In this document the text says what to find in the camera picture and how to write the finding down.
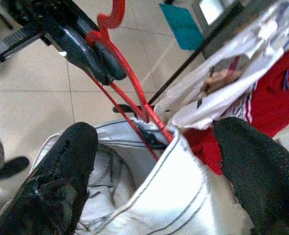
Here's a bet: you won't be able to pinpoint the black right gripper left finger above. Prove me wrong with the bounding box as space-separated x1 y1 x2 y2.
0 121 98 235

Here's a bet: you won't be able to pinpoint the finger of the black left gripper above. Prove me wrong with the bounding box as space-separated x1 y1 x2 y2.
50 17 114 86
94 42 128 81

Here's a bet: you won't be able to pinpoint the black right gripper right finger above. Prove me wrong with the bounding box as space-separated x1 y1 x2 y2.
212 117 289 235

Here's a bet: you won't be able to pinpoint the red wire hanger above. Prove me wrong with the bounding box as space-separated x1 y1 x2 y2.
85 0 174 161

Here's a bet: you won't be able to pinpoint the off-white trousers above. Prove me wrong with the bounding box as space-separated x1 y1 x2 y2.
0 117 255 235

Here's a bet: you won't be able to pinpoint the grey black robot foot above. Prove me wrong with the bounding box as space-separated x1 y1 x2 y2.
0 133 30 187

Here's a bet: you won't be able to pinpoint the teal floor mat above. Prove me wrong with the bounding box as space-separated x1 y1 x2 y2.
158 2 205 51

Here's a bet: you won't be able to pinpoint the red shirt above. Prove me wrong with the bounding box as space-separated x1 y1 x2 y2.
183 47 289 176

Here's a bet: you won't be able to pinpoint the white shirt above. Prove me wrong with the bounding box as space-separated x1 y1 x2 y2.
154 46 282 130
202 0 289 81

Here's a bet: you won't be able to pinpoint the steel clothes rack black frame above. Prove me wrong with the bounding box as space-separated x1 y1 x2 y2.
112 0 245 114

